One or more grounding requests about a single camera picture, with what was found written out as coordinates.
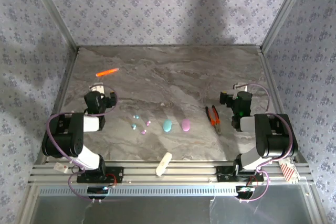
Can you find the pink earbud charging case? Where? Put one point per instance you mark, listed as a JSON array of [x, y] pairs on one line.
[[186, 125]]

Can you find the blue earbud charging case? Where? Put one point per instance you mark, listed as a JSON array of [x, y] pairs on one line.
[[167, 126]]

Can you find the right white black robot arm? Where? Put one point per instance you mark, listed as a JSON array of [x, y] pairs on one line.
[[275, 140]]

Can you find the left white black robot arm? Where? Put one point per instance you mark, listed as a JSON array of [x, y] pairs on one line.
[[63, 140]]

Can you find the orange black pliers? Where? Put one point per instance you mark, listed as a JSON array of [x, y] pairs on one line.
[[215, 120]]

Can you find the orange marker pen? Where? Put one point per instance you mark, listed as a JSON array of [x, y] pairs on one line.
[[106, 72]]

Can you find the small white tag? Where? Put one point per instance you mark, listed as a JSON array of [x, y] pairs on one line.
[[60, 167]]

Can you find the cream white plastic stick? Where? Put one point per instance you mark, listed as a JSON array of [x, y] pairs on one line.
[[162, 165]]

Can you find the red striped white card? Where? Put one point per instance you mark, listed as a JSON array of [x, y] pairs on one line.
[[288, 174]]

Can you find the small black circuit board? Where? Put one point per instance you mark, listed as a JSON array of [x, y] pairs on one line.
[[97, 190], [245, 190]]

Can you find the grey metal sheet panel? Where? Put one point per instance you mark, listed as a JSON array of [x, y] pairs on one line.
[[157, 211]]

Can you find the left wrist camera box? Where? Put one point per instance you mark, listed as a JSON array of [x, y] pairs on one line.
[[95, 88]]

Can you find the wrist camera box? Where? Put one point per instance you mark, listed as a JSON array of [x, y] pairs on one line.
[[240, 86], [95, 88]]

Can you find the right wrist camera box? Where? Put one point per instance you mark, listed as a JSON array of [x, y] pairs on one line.
[[240, 86]]

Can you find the aluminium side rail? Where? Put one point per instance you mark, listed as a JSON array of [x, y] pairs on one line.
[[67, 77], [273, 77]]

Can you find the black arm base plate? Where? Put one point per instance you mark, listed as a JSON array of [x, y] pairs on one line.
[[223, 175], [118, 172]]

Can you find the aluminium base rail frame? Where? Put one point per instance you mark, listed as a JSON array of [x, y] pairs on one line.
[[189, 174]]

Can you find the aluminium frame post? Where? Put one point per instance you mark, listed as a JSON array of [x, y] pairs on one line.
[[59, 14], [283, 11]]

